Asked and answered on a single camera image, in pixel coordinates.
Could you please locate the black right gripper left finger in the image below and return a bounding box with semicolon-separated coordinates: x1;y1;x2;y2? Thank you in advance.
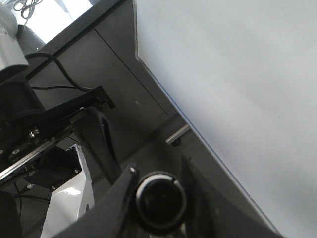
55;162;139;238

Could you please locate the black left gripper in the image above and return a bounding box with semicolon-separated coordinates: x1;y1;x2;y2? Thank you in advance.
0;81;121;185

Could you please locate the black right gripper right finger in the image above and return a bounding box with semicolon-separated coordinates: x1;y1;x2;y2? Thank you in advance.
180;155;281;238

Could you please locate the black white whiteboard marker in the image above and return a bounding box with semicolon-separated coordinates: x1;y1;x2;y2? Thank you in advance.
132;171;188;236

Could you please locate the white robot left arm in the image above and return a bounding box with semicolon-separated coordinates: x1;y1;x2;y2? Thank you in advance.
0;5;121;183

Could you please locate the grey whiteboard stand leg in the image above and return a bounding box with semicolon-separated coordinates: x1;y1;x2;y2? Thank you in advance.
165;124;190;144

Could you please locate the white whiteboard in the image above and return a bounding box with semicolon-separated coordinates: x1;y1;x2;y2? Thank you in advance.
133;0;317;238

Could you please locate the dark grey cabinet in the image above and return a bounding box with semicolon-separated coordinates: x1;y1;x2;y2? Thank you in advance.
24;0;185;159

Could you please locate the black caster wheel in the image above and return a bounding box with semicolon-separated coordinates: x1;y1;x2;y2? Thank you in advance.
171;139;181;147

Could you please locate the black cable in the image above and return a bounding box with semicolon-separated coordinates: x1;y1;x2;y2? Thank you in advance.
24;52;92;91

